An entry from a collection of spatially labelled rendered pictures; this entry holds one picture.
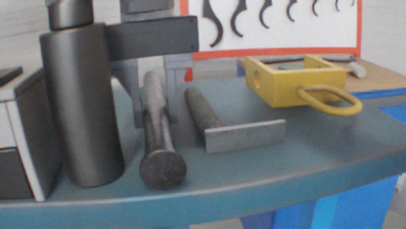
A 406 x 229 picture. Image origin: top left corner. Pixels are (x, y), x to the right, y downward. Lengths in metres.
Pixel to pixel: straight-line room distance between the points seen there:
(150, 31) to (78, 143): 0.17
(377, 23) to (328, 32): 0.58
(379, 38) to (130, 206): 2.70
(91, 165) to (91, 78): 0.09
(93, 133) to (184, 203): 0.12
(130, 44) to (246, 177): 0.22
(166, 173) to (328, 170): 0.18
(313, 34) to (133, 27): 2.06
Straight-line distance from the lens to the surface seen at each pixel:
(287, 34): 2.27
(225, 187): 0.32
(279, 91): 0.52
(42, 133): 0.36
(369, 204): 1.60
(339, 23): 2.51
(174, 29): 0.41
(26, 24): 2.25
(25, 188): 0.35
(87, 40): 0.30
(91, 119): 0.31
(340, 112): 0.44
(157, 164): 0.30
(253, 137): 0.39
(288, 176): 0.34
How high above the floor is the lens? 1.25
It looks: 21 degrees down
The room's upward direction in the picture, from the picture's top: 3 degrees counter-clockwise
